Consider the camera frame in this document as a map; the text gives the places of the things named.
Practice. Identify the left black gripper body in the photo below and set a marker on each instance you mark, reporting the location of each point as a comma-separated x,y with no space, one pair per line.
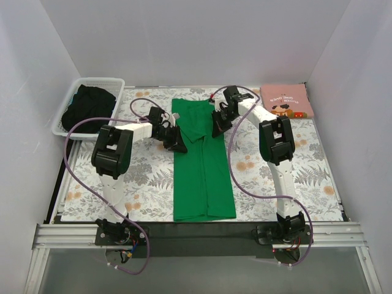
171,136

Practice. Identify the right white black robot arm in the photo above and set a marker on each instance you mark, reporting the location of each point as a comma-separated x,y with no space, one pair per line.
276,146

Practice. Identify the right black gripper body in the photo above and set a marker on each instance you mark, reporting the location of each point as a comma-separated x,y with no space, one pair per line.
222,116

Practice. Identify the green t shirt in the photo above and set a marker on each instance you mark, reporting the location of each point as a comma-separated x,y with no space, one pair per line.
202,188

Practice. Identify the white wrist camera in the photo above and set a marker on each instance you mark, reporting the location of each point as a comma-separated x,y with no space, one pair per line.
170,119
218,103

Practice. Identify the white plastic laundry basket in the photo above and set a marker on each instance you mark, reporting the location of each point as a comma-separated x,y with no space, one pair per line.
88,130

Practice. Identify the aluminium frame rail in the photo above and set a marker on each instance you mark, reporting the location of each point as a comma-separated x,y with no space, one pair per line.
217,257

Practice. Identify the floral patterned table mat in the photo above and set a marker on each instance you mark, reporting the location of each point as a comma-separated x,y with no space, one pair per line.
148,185

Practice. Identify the folded pink printed t shirt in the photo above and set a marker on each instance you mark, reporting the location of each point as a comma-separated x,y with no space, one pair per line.
287,100

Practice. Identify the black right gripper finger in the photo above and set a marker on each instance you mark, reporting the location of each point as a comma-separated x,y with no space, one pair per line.
217,118
219,128

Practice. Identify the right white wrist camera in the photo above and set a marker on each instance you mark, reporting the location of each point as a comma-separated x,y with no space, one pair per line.
218,103

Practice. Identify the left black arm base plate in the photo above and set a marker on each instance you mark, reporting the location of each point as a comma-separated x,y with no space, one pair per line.
121,235

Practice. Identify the black clothes in basket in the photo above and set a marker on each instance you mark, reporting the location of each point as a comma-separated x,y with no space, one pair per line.
88,102

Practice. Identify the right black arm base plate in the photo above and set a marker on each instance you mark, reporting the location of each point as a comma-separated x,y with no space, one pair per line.
271,233

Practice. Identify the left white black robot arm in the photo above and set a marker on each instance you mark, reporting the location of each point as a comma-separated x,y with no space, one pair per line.
111,157

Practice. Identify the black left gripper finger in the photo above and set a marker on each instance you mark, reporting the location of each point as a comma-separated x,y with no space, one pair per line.
176,148
179,139

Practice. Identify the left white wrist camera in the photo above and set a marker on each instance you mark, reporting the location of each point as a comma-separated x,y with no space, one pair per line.
170,119

